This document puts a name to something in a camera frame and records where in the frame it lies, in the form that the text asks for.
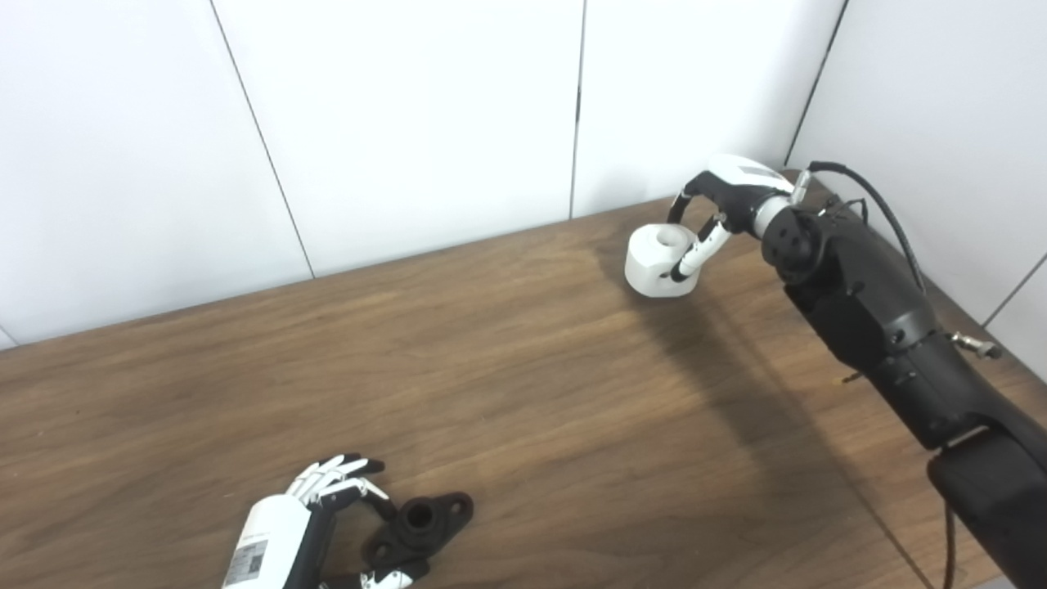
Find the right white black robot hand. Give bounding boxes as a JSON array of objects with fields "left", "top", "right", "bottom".
[{"left": 667, "top": 154, "right": 794, "bottom": 283}]

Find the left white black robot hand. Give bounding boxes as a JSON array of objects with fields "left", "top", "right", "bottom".
[{"left": 221, "top": 454, "right": 431, "bottom": 589}]

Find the round white piece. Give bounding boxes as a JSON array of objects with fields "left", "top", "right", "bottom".
[{"left": 625, "top": 224, "right": 701, "bottom": 298}]

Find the black flanged holder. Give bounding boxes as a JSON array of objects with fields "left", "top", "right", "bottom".
[{"left": 362, "top": 492, "right": 474, "bottom": 569}]

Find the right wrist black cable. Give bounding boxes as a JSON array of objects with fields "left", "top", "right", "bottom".
[{"left": 798, "top": 161, "right": 929, "bottom": 295}]

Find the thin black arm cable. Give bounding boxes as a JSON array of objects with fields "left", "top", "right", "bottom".
[{"left": 942, "top": 501, "right": 959, "bottom": 589}]

